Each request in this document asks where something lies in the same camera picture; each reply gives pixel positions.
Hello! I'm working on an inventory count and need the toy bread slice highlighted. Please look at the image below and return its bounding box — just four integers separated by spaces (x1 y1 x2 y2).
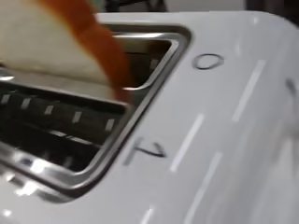
0 0 135 105

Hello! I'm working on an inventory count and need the white two-slot toaster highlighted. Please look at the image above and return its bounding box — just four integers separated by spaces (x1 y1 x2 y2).
0 10 299 224

